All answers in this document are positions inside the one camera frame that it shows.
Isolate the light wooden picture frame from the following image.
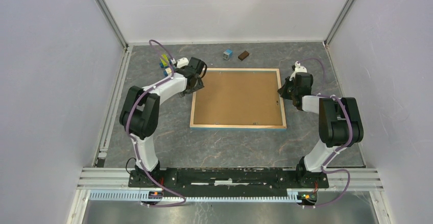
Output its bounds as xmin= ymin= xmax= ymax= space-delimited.
xmin=189 ymin=68 xmax=287 ymax=131

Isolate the slotted cable duct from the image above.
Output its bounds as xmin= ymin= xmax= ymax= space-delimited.
xmin=88 ymin=190 xmax=318 ymax=204

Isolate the left floor aluminium rail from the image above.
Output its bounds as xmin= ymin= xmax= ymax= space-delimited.
xmin=92 ymin=45 xmax=134 ymax=167

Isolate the green blue toy car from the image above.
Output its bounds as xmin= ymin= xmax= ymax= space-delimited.
xmin=160 ymin=54 xmax=170 ymax=69

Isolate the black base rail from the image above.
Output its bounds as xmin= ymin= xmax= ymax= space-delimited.
xmin=128 ymin=167 xmax=329 ymax=197

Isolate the right corner aluminium post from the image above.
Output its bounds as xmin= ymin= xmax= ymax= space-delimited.
xmin=323 ymin=0 xmax=356 ymax=49

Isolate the white blue toy car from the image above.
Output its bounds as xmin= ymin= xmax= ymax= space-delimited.
xmin=163 ymin=67 xmax=172 ymax=77

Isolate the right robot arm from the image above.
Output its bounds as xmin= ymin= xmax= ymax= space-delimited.
xmin=278 ymin=72 xmax=364 ymax=187

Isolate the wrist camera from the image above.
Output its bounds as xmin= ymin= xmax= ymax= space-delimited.
xmin=171 ymin=58 xmax=189 ymax=68
xmin=292 ymin=61 xmax=308 ymax=75

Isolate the aluminium base profile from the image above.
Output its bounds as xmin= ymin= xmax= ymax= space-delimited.
xmin=78 ymin=168 xmax=384 ymax=192

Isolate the small brown block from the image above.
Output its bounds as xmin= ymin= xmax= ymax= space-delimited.
xmin=237 ymin=51 xmax=250 ymax=61

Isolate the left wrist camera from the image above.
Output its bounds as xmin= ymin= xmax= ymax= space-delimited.
xmin=171 ymin=58 xmax=189 ymax=68

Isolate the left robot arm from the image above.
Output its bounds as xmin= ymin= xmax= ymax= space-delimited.
xmin=119 ymin=57 xmax=207 ymax=187

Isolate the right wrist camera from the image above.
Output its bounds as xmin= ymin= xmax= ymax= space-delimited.
xmin=292 ymin=61 xmax=308 ymax=75

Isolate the left corner aluminium post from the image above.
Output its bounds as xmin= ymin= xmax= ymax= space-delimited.
xmin=95 ymin=0 xmax=129 ymax=49

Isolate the corner aluminium post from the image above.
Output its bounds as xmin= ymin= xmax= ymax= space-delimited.
xmin=95 ymin=0 xmax=129 ymax=49
xmin=323 ymin=0 xmax=356 ymax=49

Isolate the blue white cube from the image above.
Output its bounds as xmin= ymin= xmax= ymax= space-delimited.
xmin=223 ymin=49 xmax=233 ymax=60

